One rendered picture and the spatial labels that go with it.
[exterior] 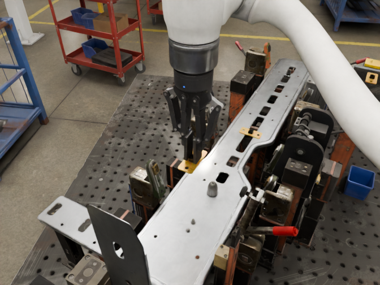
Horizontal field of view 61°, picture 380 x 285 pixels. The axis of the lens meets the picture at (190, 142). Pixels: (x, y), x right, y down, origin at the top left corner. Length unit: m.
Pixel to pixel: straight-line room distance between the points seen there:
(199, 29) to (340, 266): 1.02
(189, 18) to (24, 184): 2.30
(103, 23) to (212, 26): 2.84
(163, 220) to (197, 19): 0.60
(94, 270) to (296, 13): 0.69
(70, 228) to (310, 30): 0.78
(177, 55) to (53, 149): 2.40
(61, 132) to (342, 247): 2.41
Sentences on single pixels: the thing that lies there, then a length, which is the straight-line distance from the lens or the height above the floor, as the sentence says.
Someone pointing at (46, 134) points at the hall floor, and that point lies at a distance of 3.08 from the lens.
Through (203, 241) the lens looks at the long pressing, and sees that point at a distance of 0.92.
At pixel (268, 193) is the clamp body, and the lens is 0.96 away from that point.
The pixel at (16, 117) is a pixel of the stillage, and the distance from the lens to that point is 3.10.
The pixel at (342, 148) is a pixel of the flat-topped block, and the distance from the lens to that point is 1.43.
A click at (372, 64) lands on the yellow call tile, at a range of 1.55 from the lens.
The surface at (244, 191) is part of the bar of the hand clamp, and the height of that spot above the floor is 1.22.
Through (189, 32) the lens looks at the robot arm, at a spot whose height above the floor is 1.57.
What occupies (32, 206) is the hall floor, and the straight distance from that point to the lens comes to 2.51.
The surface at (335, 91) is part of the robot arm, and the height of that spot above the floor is 1.52.
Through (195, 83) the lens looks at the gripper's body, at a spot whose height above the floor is 1.48.
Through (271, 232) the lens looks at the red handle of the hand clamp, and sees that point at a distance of 0.82.
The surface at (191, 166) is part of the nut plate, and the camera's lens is 0.74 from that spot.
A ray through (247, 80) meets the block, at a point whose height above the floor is 1.03.
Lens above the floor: 1.77
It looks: 40 degrees down
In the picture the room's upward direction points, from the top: straight up
